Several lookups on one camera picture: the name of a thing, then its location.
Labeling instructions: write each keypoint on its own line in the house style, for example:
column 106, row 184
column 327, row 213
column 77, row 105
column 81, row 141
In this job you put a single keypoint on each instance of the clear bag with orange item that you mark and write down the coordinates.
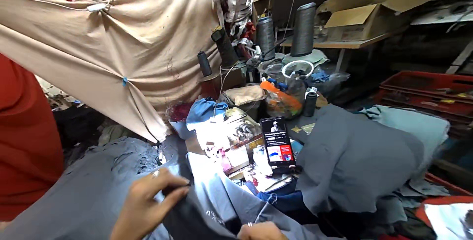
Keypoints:
column 283, row 101

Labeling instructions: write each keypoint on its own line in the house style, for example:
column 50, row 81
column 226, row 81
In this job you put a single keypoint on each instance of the beige cloth-covered bundle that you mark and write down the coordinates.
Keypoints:
column 244, row 95

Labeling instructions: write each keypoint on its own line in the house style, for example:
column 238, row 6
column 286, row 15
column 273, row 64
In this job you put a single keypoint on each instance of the bundle of hanging fabric scraps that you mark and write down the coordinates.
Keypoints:
column 239, row 7

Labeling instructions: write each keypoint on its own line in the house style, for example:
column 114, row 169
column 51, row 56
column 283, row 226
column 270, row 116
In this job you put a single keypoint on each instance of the grey-blue thread cone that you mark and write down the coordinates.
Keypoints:
column 265, row 37

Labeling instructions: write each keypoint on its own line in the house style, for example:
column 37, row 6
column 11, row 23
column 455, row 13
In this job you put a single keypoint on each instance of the smartphone with lit screen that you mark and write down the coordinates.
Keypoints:
column 278, row 144

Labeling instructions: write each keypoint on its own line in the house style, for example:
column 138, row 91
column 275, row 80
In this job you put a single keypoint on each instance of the maroon item in clear bag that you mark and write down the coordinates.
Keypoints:
column 179, row 112

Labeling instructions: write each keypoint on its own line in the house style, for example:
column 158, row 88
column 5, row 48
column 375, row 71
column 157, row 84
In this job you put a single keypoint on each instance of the small dark thread spool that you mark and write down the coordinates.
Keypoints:
column 204, row 63

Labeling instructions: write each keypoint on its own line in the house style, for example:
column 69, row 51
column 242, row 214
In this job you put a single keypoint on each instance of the light blue-grey fabric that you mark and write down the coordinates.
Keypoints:
column 225, row 195

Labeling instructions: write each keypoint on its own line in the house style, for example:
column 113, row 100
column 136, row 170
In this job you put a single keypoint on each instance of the blue fabric scrap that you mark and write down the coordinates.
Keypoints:
column 320, row 76

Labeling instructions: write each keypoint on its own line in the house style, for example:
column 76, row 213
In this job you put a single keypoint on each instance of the person's left fingers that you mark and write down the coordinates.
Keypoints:
column 162, row 180

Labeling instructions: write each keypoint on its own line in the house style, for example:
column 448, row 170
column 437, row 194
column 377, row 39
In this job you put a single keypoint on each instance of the red cloth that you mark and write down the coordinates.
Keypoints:
column 26, row 140

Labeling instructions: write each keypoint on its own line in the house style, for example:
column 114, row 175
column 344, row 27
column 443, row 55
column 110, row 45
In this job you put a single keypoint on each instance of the beige cloth curtain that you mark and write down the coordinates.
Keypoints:
column 144, row 44

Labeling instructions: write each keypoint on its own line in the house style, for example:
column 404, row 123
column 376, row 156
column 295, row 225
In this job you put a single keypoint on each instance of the pale green-grey folded fabric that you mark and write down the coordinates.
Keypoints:
column 414, row 125

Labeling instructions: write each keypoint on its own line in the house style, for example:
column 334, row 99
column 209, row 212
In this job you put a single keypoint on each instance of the pile of grey garment pieces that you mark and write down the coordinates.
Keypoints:
column 88, row 192

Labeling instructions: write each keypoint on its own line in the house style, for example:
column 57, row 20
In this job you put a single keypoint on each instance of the stack of red plastic crates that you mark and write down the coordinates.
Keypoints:
column 428, row 96

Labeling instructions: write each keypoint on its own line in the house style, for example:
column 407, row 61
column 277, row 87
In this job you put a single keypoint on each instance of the blue knot tie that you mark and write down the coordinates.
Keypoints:
column 124, row 81

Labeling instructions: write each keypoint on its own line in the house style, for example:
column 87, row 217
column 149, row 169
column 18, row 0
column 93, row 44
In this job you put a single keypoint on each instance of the tall grey thread cone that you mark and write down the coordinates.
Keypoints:
column 303, row 29

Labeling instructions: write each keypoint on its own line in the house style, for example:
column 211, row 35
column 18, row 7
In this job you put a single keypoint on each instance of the person's left hand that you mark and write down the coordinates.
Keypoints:
column 142, row 206

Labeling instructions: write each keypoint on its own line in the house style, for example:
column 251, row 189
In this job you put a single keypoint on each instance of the person's right hand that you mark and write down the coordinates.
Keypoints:
column 264, row 232

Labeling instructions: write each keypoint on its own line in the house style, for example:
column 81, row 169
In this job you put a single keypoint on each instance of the pale triangular piece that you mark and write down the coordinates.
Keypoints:
column 308, row 127

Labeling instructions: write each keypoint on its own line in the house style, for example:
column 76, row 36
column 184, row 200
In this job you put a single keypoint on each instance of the small white-pink box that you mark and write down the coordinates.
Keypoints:
column 237, row 158

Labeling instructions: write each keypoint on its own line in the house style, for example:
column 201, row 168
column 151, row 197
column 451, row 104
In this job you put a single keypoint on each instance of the yellow star-shaped piece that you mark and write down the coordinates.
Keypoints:
column 296, row 129

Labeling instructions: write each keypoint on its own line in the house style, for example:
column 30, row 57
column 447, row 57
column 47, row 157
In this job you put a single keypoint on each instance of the white printed fabric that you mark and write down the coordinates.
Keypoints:
column 445, row 221

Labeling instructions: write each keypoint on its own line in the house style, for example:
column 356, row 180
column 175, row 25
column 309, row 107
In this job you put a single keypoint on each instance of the black thread cone, yellow top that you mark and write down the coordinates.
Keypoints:
column 226, row 50

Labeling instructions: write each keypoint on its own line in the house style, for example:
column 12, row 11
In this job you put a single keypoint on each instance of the person's right fingers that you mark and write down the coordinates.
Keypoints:
column 247, row 231

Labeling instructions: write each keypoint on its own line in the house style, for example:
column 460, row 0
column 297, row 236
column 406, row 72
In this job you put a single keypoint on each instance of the pile of dark garments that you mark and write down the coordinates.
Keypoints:
column 77, row 125

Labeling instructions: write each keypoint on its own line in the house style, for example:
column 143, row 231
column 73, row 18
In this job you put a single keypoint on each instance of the blue cloth bag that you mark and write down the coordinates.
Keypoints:
column 203, row 112

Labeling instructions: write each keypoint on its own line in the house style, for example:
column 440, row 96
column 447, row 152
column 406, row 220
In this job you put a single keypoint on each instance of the open cardboard box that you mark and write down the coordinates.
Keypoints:
column 354, row 20

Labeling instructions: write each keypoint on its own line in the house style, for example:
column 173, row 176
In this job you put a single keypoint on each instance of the person's left thumb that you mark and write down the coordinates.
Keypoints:
column 173, row 200

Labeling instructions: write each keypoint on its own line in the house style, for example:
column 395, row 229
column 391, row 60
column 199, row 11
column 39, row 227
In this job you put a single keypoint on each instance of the dark grey fabric piece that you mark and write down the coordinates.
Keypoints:
column 188, row 216

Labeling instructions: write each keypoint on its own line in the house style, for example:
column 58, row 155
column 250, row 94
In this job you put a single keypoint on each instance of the navy blue fabric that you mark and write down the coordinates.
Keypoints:
column 286, row 200

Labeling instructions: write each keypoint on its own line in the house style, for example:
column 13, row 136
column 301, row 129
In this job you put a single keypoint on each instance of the red fabric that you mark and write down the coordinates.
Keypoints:
column 423, row 212

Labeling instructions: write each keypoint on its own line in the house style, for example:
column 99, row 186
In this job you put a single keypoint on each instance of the large dark grey draped fabric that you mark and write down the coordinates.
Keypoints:
column 354, row 162

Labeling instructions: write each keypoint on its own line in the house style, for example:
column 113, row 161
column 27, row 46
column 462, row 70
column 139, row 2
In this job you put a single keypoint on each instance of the black thread spool, white top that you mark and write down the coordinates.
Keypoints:
column 310, row 102

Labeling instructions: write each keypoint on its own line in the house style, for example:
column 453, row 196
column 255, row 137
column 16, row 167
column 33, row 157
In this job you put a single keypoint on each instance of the wooden shelf board table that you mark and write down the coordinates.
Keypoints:
column 354, row 43

